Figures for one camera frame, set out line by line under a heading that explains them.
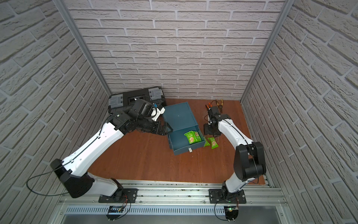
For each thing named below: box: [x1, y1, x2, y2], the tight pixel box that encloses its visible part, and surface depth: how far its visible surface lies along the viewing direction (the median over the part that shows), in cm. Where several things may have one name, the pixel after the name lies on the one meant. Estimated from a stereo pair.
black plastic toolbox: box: [108, 86, 167, 115], surface depth 99 cm
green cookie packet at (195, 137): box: [190, 130, 202, 145], surface depth 80 cm
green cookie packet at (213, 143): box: [207, 137, 220, 150], surface depth 94 cm
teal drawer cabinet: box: [163, 101, 206, 156], surface depth 81 cm
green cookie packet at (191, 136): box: [183, 130, 198, 145], surface depth 80 cm
